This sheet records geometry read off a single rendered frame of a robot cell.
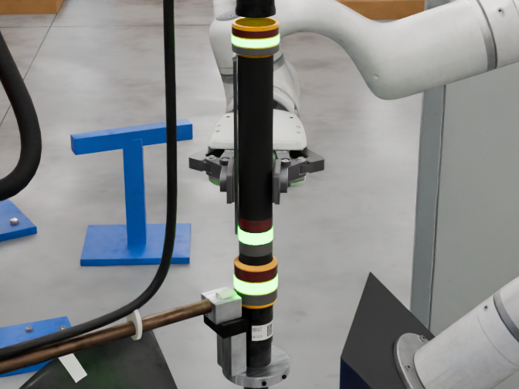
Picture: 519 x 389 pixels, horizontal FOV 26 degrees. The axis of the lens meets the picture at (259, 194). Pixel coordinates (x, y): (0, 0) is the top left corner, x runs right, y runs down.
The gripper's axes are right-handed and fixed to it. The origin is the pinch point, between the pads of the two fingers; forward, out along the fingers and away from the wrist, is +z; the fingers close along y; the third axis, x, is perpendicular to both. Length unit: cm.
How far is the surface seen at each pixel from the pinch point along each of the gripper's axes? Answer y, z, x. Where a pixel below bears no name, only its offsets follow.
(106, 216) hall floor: 85, -363, -165
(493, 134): -54, -179, -58
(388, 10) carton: -66, -740, -158
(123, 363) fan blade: 14.4, -4.2, -23.2
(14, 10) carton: 221, -745, -162
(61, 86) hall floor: 146, -559, -165
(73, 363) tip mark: 19.1, -1.3, -21.5
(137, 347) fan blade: 13.2, -6.7, -22.6
